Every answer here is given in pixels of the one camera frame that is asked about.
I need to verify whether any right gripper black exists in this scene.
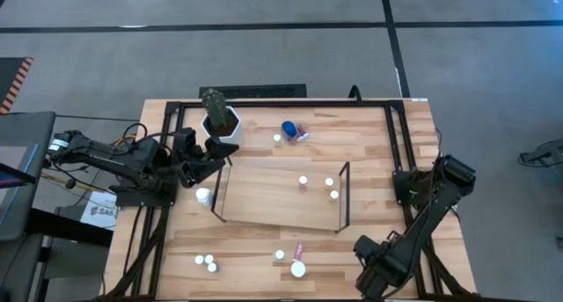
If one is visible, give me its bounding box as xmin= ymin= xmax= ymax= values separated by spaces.
xmin=355 ymin=234 xmax=410 ymax=301

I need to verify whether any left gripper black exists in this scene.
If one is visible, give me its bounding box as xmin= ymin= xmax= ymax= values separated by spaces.
xmin=175 ymin=136 xmax=241 ymax=188

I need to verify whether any white round cap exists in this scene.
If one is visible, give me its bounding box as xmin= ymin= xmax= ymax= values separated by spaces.
xmin=289 ymin=260 xmax=308 ymax=279

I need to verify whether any white hexagonal plant pot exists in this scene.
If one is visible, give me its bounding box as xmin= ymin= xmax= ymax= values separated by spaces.
xmin=200 ymin=106 xmax=244 ymax=146

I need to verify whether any white printed paper sheet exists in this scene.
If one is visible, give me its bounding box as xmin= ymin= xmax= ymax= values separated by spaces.
xmin=79 ymin=190 xmax=119 ymax=232

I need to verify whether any black side table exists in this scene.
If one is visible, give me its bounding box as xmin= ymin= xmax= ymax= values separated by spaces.
xmin=26 ymin=207 xmax=114 ymax=250

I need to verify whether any grey cabinet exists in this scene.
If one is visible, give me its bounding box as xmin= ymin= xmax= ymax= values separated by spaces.
xmin=0 ymin=111 xmax=57 ymax=244

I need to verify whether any black orange striped floor mat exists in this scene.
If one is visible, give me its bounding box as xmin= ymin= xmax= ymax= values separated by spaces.
xmin=0 ymin=56 xmax=34 ymax=115

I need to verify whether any yellow cable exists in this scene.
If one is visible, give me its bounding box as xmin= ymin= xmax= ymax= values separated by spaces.
xmin=109 ymin=134 xmax=138 ymax=148

